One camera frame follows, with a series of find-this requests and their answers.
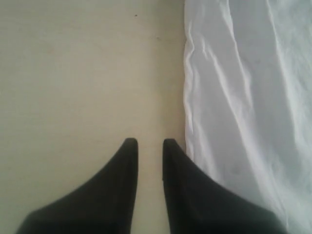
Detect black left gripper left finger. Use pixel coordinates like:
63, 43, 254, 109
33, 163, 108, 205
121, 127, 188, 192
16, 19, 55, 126
17, 138, 138, 234

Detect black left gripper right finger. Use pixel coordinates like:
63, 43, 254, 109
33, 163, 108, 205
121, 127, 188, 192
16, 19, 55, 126
162, 139, 286, 234

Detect white t-shirt red lettering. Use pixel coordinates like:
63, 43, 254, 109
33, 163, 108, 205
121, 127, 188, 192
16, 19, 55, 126
184, 0, 312, 234

